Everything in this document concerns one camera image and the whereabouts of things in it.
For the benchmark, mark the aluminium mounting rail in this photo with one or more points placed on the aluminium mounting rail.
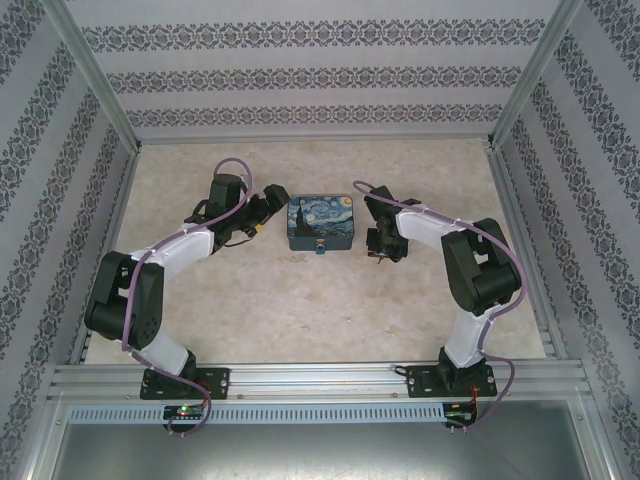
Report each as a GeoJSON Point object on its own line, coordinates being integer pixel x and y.
{"type": "Point", "coordinates": [315, 381]}

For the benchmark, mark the left green circuit board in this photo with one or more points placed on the left green circuit board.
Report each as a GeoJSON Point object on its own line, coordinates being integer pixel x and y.
{"type": "Point", "coordinates": [185, 411]}

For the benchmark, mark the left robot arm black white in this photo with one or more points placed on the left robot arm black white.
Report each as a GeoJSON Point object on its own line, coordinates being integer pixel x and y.
{"type": "Point", "coordinates": [150, 300]}

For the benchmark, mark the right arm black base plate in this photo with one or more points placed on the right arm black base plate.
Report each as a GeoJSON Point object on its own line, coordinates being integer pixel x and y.
{"type": "Point", "coordinates": [420, 382]}

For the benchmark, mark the right green circuit board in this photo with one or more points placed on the right green circuit board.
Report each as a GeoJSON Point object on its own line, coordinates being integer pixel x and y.
{"type": "Point", "coordinates": [461, 416]}

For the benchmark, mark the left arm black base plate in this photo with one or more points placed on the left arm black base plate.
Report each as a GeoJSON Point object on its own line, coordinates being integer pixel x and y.
{"type": "Point", "coordinates": [217, 382]}

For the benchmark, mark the aluminium frame post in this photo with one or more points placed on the aluminium frame post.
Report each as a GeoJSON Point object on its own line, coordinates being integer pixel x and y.
{"type": "Point", "coordinates": [535, 70]}
{"type": "Point", "coordinates": [95, 75]}

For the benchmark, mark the grey metal sheet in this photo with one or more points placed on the grey metal sheet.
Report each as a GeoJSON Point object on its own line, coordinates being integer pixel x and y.
{"type": "Point", "coordinates": [320, 450]}

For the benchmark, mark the green circuit board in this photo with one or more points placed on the green circuit board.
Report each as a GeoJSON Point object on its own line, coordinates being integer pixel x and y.
{"type": "Point", "coordinates": [461, 416]}
{"type": "Point", "coordinates": [185, 411]}

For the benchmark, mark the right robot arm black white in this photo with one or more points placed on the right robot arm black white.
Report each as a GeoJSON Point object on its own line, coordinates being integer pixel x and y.
{"type": "Point", "coordinates": [480, 280]}

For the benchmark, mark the aluminium side rail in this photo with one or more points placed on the aluminium side rail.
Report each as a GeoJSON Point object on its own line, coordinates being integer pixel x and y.
{"type": "Point", "coordinates": [107, 250]}
{"type": "Point", "coordinates": [530, 260]}

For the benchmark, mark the starry night print tin box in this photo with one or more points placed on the starry night print tin box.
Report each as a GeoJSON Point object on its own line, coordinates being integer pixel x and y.
{"type": "Point", "coordinates": [322, 220]}

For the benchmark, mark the small padlock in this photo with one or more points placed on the small padlock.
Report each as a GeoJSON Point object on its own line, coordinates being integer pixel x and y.
{"type": "Point", "coordinates": [320, 247]}

